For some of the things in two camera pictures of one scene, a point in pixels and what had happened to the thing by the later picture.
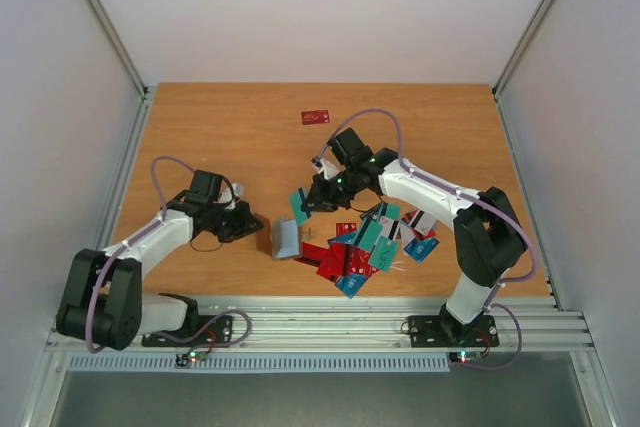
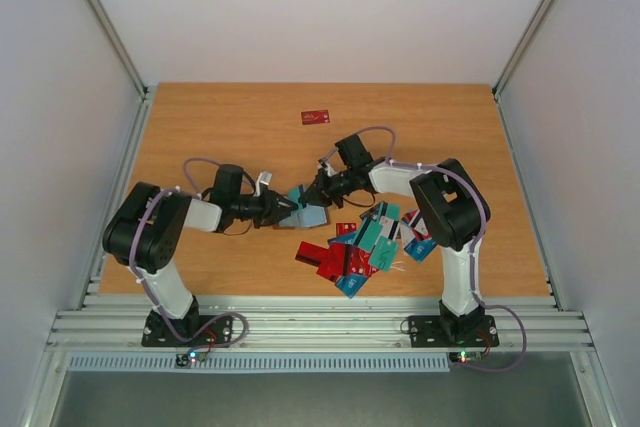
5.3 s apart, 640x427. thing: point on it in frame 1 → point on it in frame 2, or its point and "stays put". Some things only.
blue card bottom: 350,284 stays put
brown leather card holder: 281,237 → 310,216
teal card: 383,254 stays put
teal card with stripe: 296,200 stays put
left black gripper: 246,219 → 273,209
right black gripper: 318,192 stays put
